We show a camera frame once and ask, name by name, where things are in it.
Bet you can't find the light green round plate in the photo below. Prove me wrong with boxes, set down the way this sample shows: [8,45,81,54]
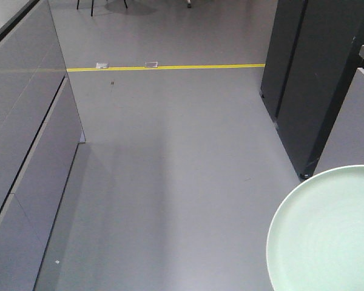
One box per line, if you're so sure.
[266,165,364,290]

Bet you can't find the yellow floor tape line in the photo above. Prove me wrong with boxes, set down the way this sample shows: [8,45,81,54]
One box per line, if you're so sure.
[66,63,265,72]

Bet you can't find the grey left cabinet row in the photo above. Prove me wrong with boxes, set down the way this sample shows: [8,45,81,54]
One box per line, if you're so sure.
[0,1,83,290]

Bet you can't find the dark tall cabinet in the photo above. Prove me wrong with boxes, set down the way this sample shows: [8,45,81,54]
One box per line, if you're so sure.
[260,1,364,179]

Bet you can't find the grey kitchen cabinet front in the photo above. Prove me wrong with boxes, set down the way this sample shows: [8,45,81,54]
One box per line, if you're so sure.
[314,44,364,176]

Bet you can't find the black chair legs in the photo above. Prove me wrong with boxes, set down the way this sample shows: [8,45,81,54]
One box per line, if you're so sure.
[76,0,129,17]

